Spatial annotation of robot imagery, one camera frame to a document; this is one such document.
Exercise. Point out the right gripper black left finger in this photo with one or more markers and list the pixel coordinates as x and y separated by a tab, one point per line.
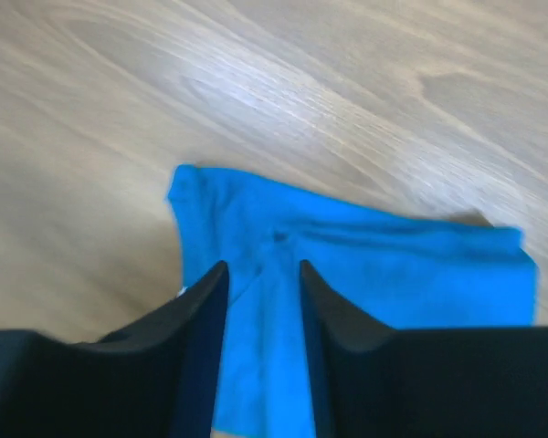
155	377

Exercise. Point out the blue t shirt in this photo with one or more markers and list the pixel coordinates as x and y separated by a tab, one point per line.
409	273

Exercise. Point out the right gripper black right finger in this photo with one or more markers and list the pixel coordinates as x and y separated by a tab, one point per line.
368	379

